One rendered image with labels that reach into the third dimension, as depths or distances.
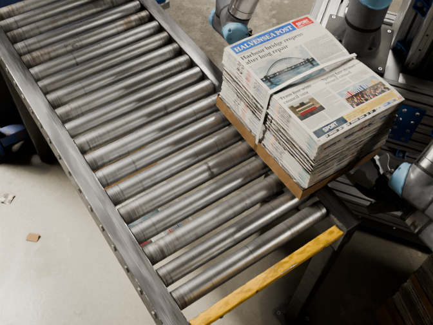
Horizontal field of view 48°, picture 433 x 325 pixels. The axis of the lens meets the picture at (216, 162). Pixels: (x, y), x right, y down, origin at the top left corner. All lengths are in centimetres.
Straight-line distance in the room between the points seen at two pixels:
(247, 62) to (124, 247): 54
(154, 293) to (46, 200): 121
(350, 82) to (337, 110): 11
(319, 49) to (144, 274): 72
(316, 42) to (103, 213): 70
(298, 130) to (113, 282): 116
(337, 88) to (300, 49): 15
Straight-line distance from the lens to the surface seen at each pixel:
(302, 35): 134
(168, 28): 168
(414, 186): 122
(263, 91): 118
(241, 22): 148
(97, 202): 126
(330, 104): 118
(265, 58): 125
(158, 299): 114
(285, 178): 126
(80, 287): 205
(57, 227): 218
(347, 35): 162
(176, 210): 123
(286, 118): 114
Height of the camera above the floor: 187
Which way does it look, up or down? 55 degrees down
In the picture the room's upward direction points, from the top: 4 degrees clockwise
